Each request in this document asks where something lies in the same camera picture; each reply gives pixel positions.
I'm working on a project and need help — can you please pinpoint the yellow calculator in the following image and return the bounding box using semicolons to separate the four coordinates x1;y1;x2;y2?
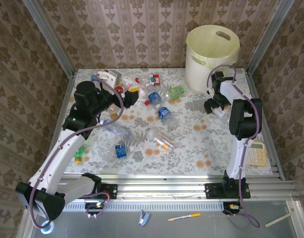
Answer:
246;140;268;167

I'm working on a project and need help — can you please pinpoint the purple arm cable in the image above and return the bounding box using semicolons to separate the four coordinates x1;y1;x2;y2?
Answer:
29;75;125;230
205;64;261;229

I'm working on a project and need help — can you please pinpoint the orange label clear bottle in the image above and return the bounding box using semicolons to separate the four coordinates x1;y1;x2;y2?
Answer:
145;126;175;152

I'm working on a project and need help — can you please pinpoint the crushed Pocari Sweat bottle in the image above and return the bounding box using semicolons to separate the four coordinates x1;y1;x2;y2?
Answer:
145;84;164;107

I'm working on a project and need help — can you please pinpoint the blue tape roll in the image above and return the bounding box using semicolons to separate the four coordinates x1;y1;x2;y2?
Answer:
40;221;55;235

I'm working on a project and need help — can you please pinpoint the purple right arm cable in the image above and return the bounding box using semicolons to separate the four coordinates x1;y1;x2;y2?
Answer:
205;64;261;229

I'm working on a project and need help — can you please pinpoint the aluminium mounting rail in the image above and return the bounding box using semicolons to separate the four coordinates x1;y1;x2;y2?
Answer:
29;173;298;202

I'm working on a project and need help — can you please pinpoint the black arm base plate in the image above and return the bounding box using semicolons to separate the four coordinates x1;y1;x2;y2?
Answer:
204;182;252;199
100;183;118;200

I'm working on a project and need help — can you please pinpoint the slotted grey cable duct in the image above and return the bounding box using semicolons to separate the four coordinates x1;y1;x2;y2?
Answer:
62;201;226;212

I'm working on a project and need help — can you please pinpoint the large clear plastic bottle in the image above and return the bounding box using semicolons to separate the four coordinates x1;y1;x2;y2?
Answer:
101;119;134;147

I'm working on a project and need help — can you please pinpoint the red white small carton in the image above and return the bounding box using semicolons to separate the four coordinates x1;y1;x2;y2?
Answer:
148;73;160;87

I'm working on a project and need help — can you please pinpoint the blue label water bottle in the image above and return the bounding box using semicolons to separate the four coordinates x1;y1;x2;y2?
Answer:
155;104;179;127

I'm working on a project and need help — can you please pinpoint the aluminium side rail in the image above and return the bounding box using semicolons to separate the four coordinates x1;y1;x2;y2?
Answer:
243;68;287;181
58;72;76;124

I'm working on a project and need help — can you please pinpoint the green label clear bottle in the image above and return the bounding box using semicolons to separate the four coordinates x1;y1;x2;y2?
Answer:
161;85;186;100

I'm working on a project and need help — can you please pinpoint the cream plastic bin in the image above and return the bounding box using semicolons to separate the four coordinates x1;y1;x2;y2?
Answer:
185;24;241;95

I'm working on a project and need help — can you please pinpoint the blue stapler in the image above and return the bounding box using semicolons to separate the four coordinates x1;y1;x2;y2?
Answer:
138;209;151;227

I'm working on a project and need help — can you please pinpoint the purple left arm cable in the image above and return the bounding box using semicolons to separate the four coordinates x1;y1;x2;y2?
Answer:
29;75;125;230

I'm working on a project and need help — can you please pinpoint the Pocari Sweat bottle white cap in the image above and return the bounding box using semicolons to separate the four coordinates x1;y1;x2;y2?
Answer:
99;142;136;161

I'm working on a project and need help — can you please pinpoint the aluminium corner post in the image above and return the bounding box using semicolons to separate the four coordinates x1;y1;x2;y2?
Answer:
246;0;296;73
22;0;76;76

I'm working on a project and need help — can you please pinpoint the floral patterned table cover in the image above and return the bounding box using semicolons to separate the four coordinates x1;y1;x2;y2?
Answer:
47;68;275;176

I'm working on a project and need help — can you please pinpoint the wooden stick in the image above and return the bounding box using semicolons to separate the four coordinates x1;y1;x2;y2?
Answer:
264;212;291;228

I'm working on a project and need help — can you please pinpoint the yellow orange marker pen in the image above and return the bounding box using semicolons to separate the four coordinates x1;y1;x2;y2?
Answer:
168;212;201;222

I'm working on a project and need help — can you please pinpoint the green bottle orange cap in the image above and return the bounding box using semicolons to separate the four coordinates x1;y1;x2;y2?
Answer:
74;145;88;165

